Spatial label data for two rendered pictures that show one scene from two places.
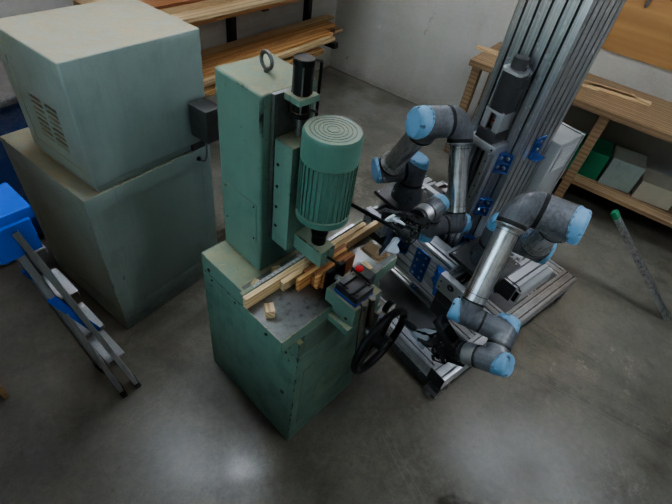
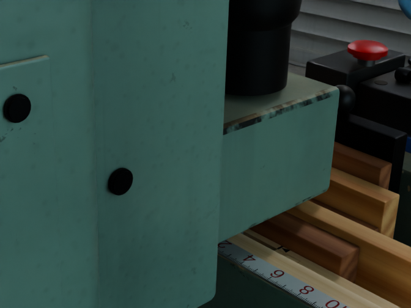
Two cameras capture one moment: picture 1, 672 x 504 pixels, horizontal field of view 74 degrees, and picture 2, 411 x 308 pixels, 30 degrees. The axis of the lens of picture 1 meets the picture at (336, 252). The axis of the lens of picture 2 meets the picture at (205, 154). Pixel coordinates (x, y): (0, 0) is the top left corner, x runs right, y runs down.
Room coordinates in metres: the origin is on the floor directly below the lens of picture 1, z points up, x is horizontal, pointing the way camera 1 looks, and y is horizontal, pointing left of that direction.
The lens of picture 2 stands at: (1.08, 0.48, 1.18)
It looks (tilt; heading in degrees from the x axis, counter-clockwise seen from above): 24 degrees down; 278
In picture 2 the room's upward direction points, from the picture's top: 2 degrees clockwise
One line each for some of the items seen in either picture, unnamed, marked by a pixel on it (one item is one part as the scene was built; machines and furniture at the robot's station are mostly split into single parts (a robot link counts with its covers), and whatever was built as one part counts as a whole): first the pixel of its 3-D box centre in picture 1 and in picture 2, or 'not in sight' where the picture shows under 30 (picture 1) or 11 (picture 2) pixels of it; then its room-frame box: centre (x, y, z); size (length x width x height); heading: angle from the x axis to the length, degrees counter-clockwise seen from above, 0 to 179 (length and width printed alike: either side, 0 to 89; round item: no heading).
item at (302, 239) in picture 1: (313, 247); (212, 163); (1.13, 0.08, 0.99); 0.14 x 0.07 x 0.09; 53
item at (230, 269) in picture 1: (290, 275); not in sight; (1.19, 0.16, 0.76); 0.57 x 0.45 x 0.09; 53
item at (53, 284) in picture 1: (67, 313); not in sight; (0.94, 0.99, 0.58); 0.27 x 0.25 x 1.16; 147
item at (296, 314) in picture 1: (333, 291); not in sight; (1.05, -0.02, 0.87); 0.61 x 0.30 x 0.06; 143
